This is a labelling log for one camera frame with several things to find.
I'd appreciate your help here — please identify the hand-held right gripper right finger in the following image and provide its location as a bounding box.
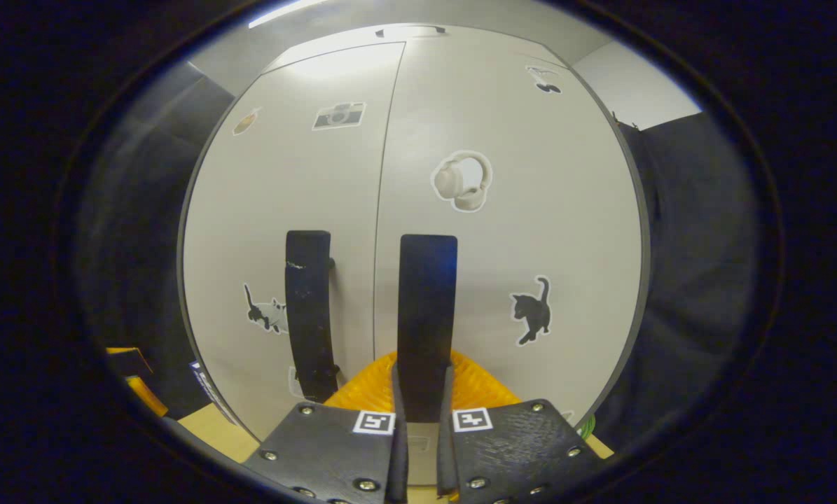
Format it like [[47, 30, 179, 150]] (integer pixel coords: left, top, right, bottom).
[[438, 350, 604, 504]]

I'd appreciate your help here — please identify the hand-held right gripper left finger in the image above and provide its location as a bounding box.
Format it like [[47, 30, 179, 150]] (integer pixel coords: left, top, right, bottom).
[[243, 349, 408, 504]]

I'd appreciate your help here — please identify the black door handle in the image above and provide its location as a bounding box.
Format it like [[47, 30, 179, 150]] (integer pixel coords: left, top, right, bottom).
[[284, 230, 340, 404], [397, 234, 459, 424]]

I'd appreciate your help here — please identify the white cabinet door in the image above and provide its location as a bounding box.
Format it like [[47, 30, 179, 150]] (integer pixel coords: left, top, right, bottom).
[[182, 41, 406, 443], [373, 34, 650, 484]]

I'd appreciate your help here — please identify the white double-door shoe cabinet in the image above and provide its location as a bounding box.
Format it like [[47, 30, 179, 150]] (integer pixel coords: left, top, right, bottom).
[[178, 24, 651, 449]]

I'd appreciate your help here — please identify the black backdrop cloth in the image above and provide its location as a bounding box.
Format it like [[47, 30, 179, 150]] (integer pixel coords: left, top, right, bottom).
[[597, 112, 769, 456], [75, 63, 237, 421]]

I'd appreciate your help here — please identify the grey cabinet top handle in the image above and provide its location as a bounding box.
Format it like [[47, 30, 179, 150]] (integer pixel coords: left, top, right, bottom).
[[375, 25, 448, 37]]

